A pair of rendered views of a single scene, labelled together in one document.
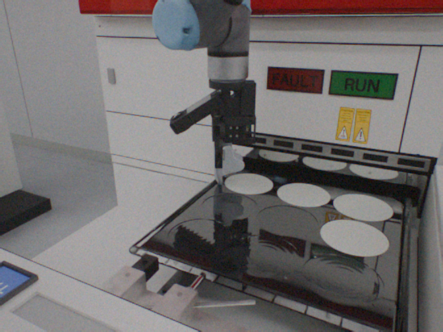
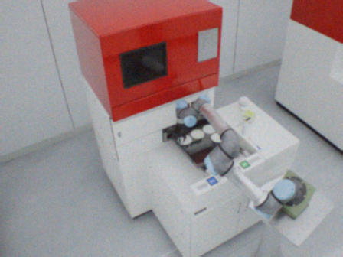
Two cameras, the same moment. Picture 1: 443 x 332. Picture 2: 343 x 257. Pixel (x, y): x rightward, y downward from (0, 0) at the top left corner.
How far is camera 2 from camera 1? 1.86 m
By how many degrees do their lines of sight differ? 51
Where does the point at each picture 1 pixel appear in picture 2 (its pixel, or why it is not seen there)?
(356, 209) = (210, 130)
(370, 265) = not seen: hidden behind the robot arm
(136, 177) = (130, 161)
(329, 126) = not seen: hidden behind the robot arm
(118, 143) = (122, 154)
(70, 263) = (179, 184)
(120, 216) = (163, 170)
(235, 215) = (197, 148)
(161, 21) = (189, 122)
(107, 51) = (117, 128)
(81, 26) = not seen: outside the picture
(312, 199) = (200, 134)
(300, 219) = (207, 140)
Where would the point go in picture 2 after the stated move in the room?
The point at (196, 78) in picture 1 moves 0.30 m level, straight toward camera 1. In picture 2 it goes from (153, 120) to (192, 133)
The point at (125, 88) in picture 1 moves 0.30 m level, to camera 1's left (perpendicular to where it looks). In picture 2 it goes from (125, 135) to (96, 162)
